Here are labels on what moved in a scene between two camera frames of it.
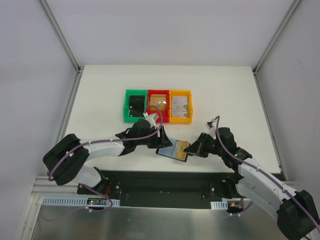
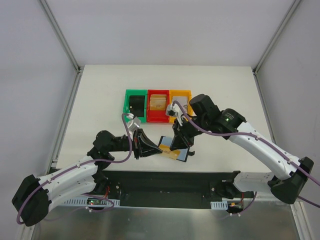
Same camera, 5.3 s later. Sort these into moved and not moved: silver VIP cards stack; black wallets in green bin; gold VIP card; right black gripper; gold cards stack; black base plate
Moved: gold VIP card; right black gripper
Not moved: gold cards stack; black base plate; silver VIP cards stack; black wallets in green bin
